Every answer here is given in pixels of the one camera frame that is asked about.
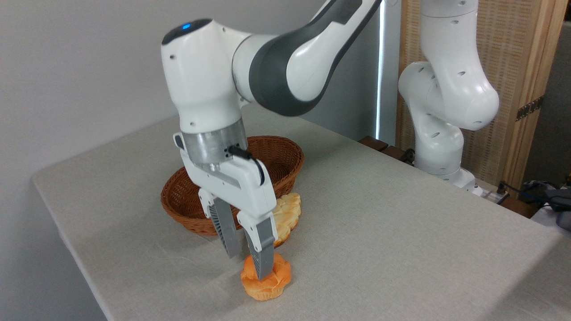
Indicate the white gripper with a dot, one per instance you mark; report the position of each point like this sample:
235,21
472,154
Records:
241,187

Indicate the round orange bread bun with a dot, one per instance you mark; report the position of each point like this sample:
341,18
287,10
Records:
279,281

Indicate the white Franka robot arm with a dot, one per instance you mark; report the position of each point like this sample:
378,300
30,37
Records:
200,67

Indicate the long braided pale bread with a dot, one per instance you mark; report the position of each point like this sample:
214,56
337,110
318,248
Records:
287,214

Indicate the brown oval wicker basket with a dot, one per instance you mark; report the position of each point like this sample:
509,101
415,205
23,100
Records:
178,200

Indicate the beige linen tablecloth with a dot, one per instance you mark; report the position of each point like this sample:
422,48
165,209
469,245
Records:
379,232

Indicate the dark brown wooden block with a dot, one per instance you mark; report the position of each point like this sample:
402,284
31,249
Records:
374,143

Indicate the dark metal screen hinge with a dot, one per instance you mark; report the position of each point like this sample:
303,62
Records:
530,108

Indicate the wooden rattan folding screen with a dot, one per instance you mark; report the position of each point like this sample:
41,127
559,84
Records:
513,44

